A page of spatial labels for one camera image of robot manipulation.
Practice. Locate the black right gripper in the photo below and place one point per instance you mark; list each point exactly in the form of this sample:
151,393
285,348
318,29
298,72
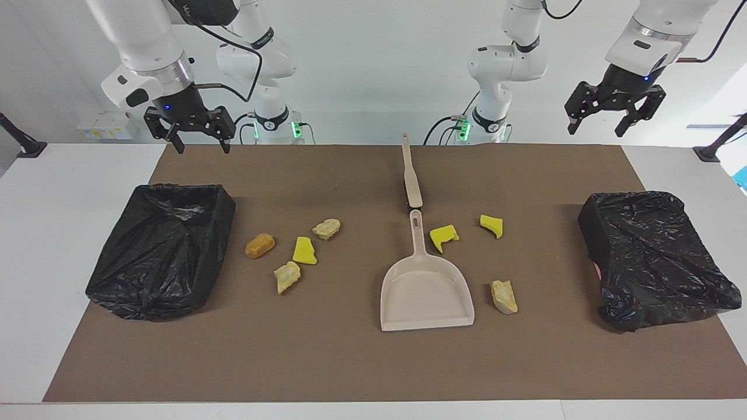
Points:
178,108

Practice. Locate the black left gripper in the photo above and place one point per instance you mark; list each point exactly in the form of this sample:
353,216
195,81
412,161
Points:
627,84

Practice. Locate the orange brown bread nugget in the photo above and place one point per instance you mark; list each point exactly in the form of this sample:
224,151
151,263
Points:
259,245

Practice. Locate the yellow sponge piece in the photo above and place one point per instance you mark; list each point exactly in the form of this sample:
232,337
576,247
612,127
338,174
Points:
491,224
442,235
303,252

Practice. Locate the beige rock chunk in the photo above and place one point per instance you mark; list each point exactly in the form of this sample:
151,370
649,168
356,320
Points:
286,277
327,228
503,296

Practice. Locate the beige hand brush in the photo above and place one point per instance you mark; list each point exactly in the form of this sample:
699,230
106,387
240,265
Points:
412,181

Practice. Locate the beige plastic dustpan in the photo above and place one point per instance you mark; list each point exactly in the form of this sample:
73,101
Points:
426,291

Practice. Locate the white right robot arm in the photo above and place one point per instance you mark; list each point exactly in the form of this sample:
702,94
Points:
140,41

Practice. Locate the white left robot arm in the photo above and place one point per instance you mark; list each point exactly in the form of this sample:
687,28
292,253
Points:
508,64

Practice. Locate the open black bag lined bin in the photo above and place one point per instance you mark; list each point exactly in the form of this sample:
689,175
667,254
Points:
157,251

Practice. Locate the pink bin covered black bag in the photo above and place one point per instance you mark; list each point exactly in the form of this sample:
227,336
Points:
653,262

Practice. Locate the white plastic box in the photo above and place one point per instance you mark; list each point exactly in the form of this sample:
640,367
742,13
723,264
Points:
105,125

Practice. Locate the black clamp stand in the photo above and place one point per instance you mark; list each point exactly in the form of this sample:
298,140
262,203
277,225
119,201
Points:
709,153
29,149

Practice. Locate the blue object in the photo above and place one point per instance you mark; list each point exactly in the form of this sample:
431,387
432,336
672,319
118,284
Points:
743,178

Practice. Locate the brown table mat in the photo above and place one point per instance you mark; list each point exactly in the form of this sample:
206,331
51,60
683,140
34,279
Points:
350,356

